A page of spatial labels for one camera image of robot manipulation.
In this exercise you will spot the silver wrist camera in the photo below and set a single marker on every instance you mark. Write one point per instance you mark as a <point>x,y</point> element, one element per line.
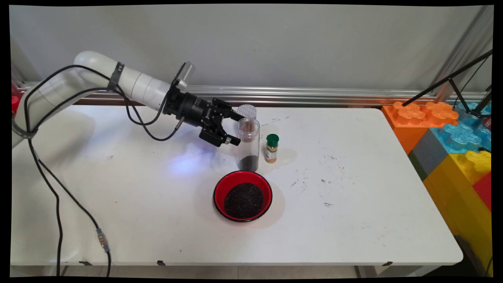
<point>188,71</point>

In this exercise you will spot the grey building block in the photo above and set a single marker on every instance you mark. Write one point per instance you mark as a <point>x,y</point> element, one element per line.
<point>422,157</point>

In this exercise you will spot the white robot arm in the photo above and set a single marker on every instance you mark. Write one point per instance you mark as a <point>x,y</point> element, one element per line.
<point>94,67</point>

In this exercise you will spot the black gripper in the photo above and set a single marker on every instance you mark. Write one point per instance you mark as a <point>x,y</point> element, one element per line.
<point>188,106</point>

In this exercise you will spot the aluminium frame rail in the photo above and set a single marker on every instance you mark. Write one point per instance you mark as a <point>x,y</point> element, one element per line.
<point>334,96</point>

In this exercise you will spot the yellow building block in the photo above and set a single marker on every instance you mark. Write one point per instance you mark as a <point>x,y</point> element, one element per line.
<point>456,196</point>

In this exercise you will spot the red building block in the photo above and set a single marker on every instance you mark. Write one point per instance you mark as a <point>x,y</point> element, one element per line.
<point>484,190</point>

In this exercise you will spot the orange building block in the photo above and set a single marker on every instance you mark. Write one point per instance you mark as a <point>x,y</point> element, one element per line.
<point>408,118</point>

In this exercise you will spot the foil-sealed spice jar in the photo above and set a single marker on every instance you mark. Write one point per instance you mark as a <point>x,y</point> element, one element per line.
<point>247,111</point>

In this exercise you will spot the clear plastic jar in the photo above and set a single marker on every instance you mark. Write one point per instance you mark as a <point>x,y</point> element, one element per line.
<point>248,141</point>

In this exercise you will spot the large black seed heap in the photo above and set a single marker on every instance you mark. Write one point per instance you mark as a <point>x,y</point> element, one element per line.
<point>243,200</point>

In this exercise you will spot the small red object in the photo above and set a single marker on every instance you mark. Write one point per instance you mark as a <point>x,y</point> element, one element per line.
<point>15,105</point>

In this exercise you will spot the black tripod stand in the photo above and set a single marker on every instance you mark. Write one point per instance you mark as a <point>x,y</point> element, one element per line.
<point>448,80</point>

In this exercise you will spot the red bowl black rim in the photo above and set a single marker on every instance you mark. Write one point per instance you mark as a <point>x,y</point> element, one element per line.
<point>228,184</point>

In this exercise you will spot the blue building block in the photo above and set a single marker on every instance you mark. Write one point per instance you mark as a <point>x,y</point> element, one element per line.
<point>459,135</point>

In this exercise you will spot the red cracker box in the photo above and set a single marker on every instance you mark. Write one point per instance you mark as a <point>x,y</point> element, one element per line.
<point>487,124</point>

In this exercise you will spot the green-capped spice bottle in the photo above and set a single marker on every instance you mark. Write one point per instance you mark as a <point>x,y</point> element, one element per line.
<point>271,149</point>

